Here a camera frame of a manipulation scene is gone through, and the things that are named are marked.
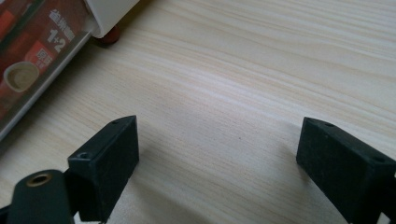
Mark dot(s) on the red printed product box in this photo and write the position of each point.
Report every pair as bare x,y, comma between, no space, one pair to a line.
46,84

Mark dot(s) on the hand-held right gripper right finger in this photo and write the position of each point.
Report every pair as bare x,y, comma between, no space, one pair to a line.
342,168

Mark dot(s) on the red coffee packet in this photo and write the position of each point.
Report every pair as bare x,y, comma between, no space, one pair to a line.
28,46

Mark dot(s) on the red rubber foot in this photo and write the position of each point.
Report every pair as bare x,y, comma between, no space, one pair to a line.
110,35

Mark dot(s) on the white plastic organizer frame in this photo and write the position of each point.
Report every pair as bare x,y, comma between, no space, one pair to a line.
109,15

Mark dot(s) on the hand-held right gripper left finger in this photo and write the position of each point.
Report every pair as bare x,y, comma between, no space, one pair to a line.
104,174

